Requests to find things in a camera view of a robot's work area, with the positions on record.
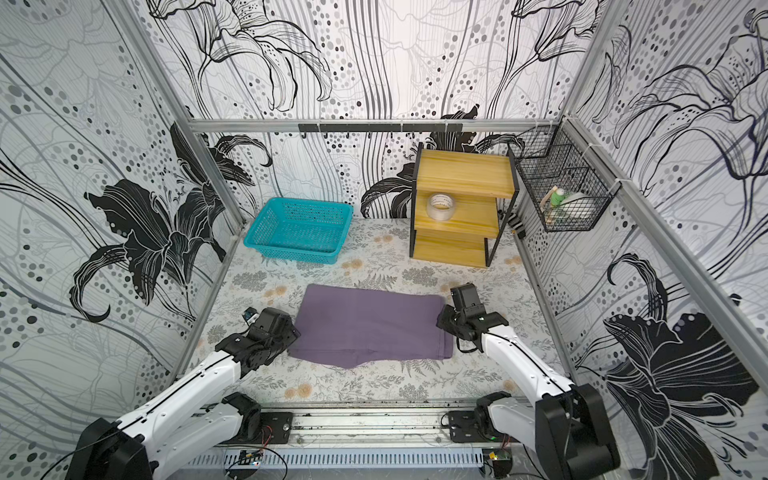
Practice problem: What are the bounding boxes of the purple long pants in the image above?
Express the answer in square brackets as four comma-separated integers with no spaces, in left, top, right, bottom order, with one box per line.
[288,284,454,369]

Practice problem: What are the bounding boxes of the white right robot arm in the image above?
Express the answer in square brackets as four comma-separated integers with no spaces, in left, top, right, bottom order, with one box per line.
[437,283,621,479]

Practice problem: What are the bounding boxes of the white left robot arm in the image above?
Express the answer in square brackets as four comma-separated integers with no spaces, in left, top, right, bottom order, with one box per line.
[65,307,300,479]

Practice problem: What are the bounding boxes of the clear tape roll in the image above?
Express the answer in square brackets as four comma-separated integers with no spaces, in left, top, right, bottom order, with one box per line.
[426,193,456,222]

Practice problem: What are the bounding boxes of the floral patterned tablecloth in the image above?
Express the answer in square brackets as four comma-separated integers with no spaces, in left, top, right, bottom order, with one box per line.
[188,219,565,405]

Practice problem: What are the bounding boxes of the teal plastic basket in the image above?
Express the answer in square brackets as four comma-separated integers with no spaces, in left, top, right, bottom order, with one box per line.
[243,198,354,264]

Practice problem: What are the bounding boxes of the wooden black-framed shelf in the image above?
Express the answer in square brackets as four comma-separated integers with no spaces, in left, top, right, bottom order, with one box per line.
[409,145,519,268]

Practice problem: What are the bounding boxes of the small green circuit board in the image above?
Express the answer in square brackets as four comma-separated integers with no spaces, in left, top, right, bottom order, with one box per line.
[236,450,264,469]

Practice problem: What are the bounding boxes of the small black power module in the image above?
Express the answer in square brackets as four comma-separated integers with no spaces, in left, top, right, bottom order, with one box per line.
[482,448,514,479]

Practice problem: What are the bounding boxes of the green white bottle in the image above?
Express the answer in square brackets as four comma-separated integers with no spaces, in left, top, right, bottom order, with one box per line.
[545,187,566,222]

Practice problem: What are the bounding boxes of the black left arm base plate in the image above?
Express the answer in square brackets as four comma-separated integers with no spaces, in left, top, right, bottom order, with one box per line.
[223,411,294,446]

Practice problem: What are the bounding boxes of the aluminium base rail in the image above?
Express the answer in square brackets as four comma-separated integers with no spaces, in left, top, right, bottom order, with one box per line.
[197,403,541,450]

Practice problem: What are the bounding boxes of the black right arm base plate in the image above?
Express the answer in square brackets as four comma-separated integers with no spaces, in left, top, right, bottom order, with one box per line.
[440,410,511,444]

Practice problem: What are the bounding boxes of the white slotted cable duct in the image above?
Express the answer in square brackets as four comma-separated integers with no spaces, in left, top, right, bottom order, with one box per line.
[183,447,485,471]

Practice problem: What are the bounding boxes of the black wire basket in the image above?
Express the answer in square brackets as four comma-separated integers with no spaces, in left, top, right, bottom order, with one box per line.
[508,120,615,233]

